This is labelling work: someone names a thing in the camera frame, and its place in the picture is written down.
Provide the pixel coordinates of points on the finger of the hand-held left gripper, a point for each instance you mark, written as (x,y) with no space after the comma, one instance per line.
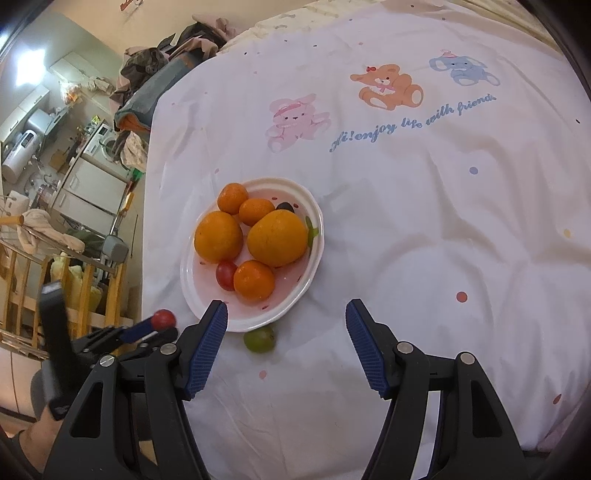
(138,330)
(159,339)

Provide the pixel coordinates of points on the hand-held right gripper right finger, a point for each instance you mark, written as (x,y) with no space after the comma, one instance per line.
(369,350)

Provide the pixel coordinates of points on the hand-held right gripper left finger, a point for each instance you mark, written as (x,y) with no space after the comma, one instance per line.
(203,350)

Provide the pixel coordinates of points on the red cherry tomato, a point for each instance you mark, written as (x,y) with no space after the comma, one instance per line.
(164,319)
(226,274)

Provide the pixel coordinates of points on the small green fruit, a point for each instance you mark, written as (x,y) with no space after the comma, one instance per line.
(260,340)

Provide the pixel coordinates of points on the pink strawberry-pattern ceramic plate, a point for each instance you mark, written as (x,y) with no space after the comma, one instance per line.
(295,281)

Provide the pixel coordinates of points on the dark purple grape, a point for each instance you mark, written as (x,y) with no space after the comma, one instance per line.
(286,206)

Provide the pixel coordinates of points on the person's left hand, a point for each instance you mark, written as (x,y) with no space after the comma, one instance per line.
(41,438)

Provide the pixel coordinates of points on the yellow wooden rack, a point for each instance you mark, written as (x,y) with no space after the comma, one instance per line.
(27,277)

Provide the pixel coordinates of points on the grey box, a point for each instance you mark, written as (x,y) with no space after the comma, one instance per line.
(114,250)

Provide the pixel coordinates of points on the beige cloth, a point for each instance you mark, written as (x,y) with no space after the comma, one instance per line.
(41,226)

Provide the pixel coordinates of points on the white animal-print blanket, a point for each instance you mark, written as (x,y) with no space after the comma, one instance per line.
(415,230)

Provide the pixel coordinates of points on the large orange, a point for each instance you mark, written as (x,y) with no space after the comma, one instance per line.
(277,237)

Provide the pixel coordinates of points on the small mandarin orange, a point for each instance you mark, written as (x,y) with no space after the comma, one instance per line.
(255,211)

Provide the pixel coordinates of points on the white floor cabinet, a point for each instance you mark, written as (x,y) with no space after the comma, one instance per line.
(87,184)

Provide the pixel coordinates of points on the green dustpan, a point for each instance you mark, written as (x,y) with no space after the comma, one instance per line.
(135,174)

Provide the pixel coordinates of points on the white water heater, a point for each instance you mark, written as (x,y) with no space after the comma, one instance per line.
(18,157)

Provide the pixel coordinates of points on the white washing machine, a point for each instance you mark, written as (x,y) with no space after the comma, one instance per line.
(105,141)

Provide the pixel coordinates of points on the grey and orange bag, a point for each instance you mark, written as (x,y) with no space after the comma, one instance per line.
(147,99)

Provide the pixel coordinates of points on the pile of clothes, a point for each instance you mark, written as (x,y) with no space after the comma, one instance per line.
(152,60)

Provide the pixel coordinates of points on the cream patterned bedsheet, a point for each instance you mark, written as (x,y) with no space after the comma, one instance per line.
(272,23)

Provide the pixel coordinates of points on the white wall cabinet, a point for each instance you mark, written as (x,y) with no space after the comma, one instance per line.
(69,69)

